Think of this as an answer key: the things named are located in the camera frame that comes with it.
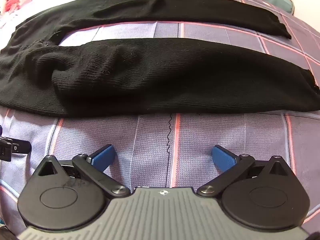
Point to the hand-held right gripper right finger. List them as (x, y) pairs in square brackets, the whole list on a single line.
[(223, 157)]

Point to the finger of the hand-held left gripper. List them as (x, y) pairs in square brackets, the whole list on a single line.
[(15, 148)]

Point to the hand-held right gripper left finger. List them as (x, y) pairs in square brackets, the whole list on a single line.
[(103, 156)]

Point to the black knit pants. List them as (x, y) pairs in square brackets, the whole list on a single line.
[(150, 80)]

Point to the purple plaid bed sheet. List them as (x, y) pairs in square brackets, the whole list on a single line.
[(140, 135)]

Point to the red clothes pile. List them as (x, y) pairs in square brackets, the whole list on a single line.
[(15, 3)]

